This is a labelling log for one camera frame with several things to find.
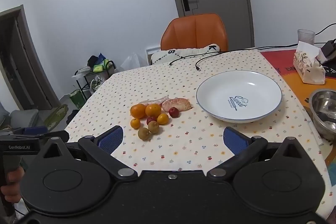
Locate brown round fruit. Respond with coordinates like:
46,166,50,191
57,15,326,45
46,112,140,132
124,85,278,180
138,127,152,141
148,121,160,134

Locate floral tablecloth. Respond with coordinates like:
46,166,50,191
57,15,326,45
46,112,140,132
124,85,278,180
64,49,331,214

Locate large orange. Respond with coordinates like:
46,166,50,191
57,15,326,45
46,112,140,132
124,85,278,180
130,104,147,119
145,104,162,118

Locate black cable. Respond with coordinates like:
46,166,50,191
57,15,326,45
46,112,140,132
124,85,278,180
169,43,298,66
195,52,229,72

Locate white plate with blue rim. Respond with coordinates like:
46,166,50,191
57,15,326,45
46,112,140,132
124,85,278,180
196,70,283,124

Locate floral tissue box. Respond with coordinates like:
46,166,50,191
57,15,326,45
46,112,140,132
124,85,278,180
293,41,326,85

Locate white fluffy pillow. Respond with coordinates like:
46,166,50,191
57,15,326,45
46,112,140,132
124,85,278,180
151,43,221,65

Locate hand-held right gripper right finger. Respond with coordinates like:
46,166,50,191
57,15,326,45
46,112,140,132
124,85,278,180
206,126,305,183

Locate person's left hand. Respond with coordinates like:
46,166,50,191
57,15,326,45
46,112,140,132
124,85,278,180
0,167,26,199

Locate white plastic bag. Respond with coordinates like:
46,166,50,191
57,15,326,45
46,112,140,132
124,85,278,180
120,52,147,74

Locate black charger adapter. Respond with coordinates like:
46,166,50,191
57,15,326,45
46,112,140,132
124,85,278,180
321,39,336,65

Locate stainless steel bowl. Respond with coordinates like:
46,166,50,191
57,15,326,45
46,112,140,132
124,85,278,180
309,89,336,142

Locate dark doorway frame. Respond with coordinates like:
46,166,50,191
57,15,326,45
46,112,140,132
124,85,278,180
0,5,53,112

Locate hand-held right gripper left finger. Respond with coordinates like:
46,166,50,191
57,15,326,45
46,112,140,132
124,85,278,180
39,126,139,183

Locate green packets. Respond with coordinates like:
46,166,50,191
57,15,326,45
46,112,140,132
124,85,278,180
93,52,111,73

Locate green floor mat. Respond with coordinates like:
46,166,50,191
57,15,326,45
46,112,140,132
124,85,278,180
43,104,69,128

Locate black door handle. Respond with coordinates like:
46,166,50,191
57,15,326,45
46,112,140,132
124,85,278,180
181,0,196,12

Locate black metal rack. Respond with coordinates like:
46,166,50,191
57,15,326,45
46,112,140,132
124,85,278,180
75,61,118,107

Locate orange and red table mat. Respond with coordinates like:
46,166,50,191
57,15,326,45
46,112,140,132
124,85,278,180
260,46,336,169

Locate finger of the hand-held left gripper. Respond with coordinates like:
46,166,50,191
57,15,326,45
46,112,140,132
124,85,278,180
10,127,70,146

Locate orange leather chair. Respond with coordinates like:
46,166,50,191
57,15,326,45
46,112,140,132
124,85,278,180
160,13,228,53

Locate clear plastic cup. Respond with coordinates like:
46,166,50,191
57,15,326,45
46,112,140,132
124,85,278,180
297,29,316,46

